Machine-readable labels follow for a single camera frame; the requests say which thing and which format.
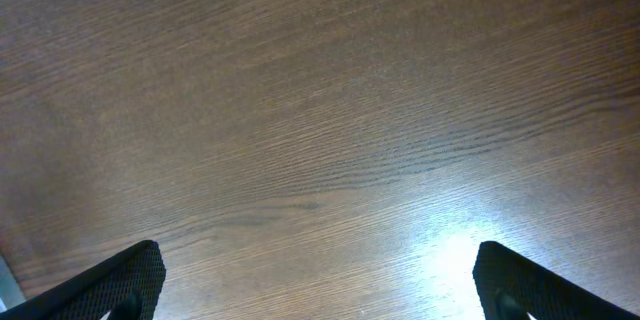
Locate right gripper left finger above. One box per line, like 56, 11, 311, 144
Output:
1, 240, 166, 320

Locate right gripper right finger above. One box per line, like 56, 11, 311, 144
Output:
472, 241, 639, 320

